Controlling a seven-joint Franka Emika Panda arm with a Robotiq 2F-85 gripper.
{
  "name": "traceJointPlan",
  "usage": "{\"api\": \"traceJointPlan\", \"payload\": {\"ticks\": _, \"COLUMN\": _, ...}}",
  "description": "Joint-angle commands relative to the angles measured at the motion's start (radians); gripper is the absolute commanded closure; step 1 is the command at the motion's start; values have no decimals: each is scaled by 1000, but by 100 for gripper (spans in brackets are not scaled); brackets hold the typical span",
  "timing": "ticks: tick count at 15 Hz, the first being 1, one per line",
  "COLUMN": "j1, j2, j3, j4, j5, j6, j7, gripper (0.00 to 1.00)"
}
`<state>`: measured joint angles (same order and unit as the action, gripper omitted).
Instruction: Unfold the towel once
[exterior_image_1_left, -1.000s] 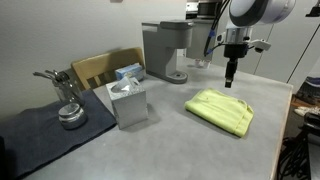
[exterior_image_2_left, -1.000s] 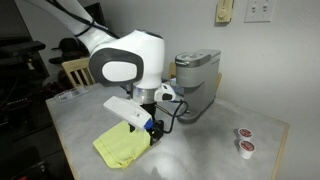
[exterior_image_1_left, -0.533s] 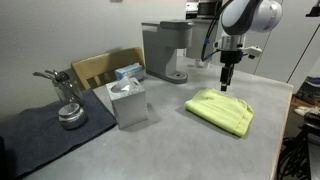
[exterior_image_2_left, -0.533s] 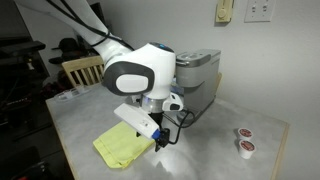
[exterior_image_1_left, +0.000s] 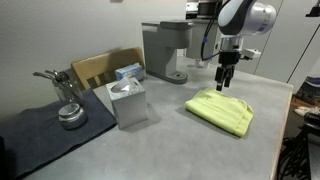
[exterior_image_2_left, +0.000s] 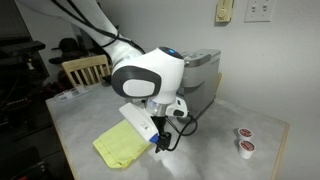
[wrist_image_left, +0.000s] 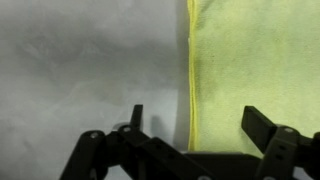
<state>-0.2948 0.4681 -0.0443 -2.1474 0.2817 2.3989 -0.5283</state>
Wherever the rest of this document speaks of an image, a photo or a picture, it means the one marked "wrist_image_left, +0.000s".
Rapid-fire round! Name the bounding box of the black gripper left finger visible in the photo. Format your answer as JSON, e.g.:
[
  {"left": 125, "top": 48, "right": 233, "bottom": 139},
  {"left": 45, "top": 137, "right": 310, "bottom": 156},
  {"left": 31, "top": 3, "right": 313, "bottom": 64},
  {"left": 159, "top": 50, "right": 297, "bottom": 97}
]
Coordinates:
[{"left": 59, "top": 103, "right": 214, "bottom": 180}]

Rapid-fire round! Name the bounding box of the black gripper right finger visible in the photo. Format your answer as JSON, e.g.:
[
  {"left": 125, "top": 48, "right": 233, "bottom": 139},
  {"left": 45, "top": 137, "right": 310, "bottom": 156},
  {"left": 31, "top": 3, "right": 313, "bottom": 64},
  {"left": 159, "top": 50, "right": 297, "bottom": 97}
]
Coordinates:
[{"left": 240, "top": 105, "right": 320, "bottom": 180}]

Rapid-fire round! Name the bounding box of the yellow microfiber towel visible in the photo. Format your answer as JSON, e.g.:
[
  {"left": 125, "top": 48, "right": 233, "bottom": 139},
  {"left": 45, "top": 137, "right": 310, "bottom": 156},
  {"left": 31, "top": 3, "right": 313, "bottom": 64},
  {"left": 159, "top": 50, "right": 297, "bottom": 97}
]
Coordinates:
[{"left": 186, "top": 0, "right": 320, "bottom": 158}]

